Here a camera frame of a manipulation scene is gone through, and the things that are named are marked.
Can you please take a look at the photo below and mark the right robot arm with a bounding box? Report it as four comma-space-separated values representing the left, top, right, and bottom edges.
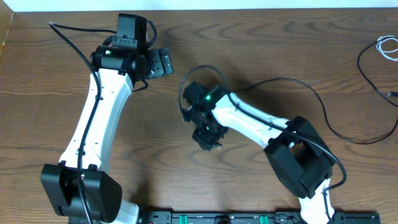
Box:
178, 82, 335, 223

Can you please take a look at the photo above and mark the white usb cable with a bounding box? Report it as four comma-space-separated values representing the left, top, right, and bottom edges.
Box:
376, 35, 398, 62

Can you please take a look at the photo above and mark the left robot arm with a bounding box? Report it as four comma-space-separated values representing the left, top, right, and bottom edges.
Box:
40, 13, 173, 223

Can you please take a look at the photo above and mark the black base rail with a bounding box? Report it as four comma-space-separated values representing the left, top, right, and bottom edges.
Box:
137, 211, 381, 224

